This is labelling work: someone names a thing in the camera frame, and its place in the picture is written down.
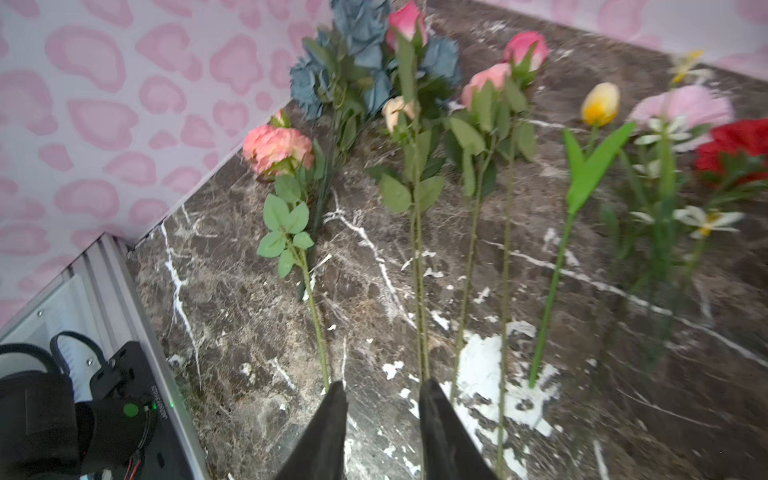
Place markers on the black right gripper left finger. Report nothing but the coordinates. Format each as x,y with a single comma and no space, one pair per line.
320,454

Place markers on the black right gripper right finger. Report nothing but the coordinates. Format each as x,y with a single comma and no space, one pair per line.
448,450

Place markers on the light pink carnation flower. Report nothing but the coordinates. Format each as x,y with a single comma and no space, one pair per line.
659,239

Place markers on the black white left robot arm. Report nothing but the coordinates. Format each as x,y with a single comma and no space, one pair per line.
124,429

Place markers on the bunch of artificial flowers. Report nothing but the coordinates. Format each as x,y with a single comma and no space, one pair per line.
488,127

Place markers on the yellow tulip flower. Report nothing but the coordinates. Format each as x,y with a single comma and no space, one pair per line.
587,166

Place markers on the blue grey artificial flower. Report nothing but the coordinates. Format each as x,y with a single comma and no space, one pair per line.
354,60

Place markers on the red carnation flower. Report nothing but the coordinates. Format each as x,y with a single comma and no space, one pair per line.
733,164

